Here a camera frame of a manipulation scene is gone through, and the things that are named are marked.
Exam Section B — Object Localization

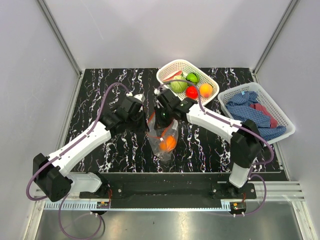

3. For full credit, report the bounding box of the clear zip top bag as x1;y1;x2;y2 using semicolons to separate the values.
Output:
146;112;179;163

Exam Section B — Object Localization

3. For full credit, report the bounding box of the fake orange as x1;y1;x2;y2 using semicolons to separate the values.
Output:
159;135;177;152

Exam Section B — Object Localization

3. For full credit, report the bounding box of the fake green cabbage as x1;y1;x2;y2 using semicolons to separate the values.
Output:
170;75;188;93

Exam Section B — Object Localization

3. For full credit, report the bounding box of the fake red tomato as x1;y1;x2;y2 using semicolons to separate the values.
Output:
185;86;198;100

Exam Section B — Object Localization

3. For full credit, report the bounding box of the fake watermelon slice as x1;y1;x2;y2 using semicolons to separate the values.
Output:
163;70;183;82

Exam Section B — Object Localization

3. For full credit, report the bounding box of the fake green apple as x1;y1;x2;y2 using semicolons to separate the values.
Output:
185;72;200;85

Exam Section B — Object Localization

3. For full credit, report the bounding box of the fake peach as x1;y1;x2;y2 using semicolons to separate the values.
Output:
199;83;214;98

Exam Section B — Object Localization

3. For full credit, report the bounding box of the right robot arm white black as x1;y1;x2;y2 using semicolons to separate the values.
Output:
154;89;264;199

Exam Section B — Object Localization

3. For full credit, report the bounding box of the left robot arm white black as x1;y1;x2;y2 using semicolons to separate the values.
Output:
32;94;149;202

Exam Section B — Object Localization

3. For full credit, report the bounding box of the white laundry basket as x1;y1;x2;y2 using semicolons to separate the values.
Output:
217;82;296;145

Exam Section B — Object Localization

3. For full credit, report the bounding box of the blue patterned cloth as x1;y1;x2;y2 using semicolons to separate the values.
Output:
225;91;286;141

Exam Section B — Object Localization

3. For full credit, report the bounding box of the red cloth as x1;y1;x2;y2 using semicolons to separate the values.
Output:
250;103;278;129

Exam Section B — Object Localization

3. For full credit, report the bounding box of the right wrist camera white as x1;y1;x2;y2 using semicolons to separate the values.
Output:
153;88;165;102

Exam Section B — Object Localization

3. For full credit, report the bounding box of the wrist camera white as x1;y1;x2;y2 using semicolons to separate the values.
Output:
153;88;165;102
126;92;146;103

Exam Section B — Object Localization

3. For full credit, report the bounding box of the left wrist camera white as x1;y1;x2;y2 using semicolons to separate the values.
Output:
126;92;146;103

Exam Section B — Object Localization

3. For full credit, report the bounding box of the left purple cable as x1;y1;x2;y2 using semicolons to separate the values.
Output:
25;82;132;201

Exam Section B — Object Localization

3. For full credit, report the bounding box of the purple cable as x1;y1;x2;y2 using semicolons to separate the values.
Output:
25;82;132;201
157;79;275;217

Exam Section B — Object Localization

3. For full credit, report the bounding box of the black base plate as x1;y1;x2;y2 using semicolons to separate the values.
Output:
79;171;258;210

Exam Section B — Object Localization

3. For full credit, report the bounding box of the aluminium frame rail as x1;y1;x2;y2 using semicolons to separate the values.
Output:
40;181;304;213

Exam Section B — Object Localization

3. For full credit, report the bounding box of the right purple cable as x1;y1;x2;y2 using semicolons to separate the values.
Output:
157;79;275;217

